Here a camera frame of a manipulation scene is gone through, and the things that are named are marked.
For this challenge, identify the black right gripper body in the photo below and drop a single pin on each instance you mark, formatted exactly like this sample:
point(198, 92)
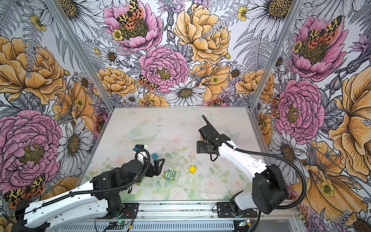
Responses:
point(204, 147)

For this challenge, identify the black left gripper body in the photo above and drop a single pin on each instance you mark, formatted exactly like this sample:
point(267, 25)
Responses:
point(150, 172)

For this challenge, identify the teal cube block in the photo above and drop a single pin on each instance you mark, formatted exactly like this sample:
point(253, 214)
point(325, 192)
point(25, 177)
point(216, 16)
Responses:
point(154, 156)

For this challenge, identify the green owl toy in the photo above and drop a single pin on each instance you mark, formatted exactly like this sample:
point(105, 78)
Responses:
point(169, 175)

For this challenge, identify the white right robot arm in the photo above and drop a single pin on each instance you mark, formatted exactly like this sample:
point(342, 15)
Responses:
point(268, 189)

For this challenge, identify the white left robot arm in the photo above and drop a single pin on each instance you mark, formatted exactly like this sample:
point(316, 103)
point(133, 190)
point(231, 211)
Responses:
point(98, 198)

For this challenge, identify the green rectangular block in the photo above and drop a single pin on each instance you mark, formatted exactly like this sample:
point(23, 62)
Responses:
point(139, 182)

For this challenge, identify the yellow cube block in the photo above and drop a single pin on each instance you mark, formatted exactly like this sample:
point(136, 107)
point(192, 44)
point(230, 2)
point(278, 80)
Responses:
point(192, 170)

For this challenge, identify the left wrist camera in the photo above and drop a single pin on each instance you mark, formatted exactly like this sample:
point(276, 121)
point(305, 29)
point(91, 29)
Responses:
point(138, 147)

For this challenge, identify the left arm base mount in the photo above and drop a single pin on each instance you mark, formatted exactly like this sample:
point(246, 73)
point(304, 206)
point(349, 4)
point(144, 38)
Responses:
point(128, 211)

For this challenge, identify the aluminium rail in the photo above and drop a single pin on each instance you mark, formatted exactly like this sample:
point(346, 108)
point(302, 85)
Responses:
point(160, 211)

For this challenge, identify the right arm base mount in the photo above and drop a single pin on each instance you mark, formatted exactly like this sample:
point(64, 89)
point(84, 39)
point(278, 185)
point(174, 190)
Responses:
point(226, 210)

